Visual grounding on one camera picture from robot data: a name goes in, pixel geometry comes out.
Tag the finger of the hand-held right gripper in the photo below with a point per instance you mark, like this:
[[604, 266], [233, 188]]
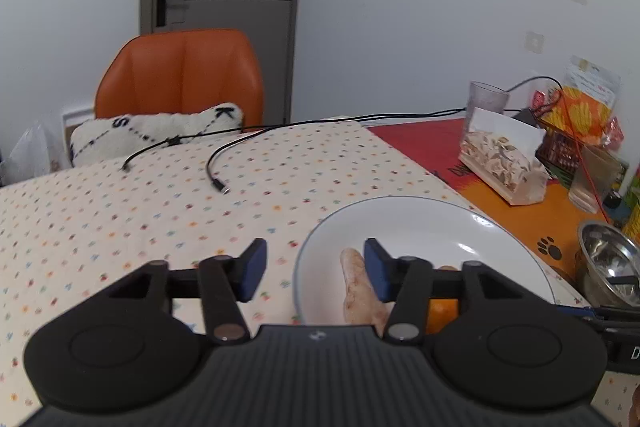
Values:
[[610, 316]]

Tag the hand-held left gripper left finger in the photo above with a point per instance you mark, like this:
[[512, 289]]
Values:
[[251, 269]]

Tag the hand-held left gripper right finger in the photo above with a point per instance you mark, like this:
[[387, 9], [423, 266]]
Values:
[[377, 269]]

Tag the white plate with blue rim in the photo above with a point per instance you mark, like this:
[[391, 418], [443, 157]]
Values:
[[425, 227]]

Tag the large orange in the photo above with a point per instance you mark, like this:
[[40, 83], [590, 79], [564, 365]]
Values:
[[442, 314]]

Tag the stainless steel bowl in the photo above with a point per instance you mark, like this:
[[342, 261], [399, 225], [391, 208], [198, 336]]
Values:
[[607, 257]]

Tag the floral tablecloth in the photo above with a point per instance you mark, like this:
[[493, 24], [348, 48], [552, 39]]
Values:
[[150, 207]]

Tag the orange and red table mat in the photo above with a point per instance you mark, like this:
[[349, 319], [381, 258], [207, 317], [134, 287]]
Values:
[[500, 207]]

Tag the clear drinking glass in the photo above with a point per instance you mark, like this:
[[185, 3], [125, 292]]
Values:
[[592, 179]]

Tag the floral tissue box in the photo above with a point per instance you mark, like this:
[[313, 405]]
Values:
[[505, 157]]

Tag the white fluffy pillow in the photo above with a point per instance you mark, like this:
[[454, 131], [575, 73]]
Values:
[[150, 132]]

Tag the clear plastic cup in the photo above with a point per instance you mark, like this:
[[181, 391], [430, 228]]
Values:
[[487, 102]]

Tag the orange leather chair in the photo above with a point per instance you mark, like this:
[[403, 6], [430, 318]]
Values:
[[180, 72]]

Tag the yellow and orange snack bag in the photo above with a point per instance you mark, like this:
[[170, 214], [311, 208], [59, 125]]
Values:
[[585, 107]]

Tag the white plastic bag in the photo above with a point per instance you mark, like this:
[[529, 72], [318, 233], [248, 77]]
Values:
[[35, 152]]

